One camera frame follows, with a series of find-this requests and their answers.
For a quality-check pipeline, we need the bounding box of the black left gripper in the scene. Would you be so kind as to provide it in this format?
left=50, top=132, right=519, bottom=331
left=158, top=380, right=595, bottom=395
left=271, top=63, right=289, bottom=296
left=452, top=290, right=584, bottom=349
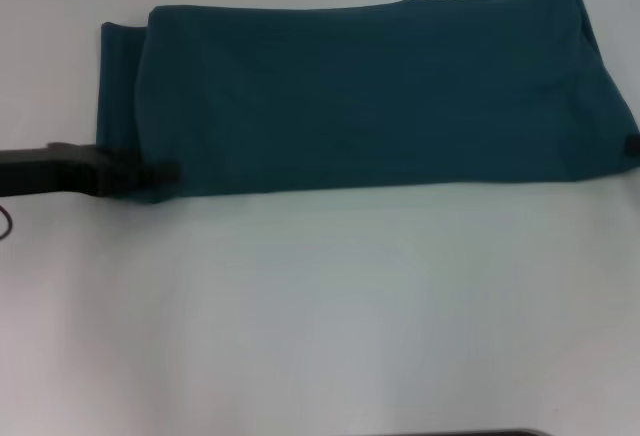
left=0, top=141, right=182, bottom=201

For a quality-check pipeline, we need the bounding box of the teal blue printed t-shirt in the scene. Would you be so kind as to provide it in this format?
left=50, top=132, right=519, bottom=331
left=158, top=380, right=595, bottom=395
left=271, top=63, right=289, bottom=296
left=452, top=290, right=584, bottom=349
left=94, top=0, right=640, bottom=206

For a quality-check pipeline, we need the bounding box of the left arm black plug cable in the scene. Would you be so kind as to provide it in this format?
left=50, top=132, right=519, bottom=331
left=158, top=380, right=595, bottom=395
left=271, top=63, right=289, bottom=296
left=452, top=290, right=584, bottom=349
left=0, top=204, right=17, bottom=243

